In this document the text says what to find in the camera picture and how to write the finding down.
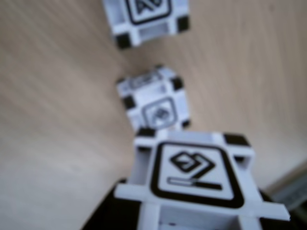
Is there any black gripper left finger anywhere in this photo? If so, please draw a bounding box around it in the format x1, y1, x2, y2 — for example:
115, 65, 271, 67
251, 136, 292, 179
80, 177, 142, 230

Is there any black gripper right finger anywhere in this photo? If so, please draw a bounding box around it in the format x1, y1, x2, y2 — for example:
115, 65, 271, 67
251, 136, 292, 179
259, 188, 297, 230

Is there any white cube nested diamond symbol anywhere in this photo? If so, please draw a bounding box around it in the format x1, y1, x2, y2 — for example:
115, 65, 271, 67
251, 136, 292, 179
114, 130, 291, 230

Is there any white cube crossed symbol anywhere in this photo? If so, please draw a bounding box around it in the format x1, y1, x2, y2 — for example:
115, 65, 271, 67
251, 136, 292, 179
102, 0, 192, 50

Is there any white cube zigzag symbol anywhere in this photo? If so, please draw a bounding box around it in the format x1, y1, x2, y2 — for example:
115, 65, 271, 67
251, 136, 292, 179
117, 64, 192, 132

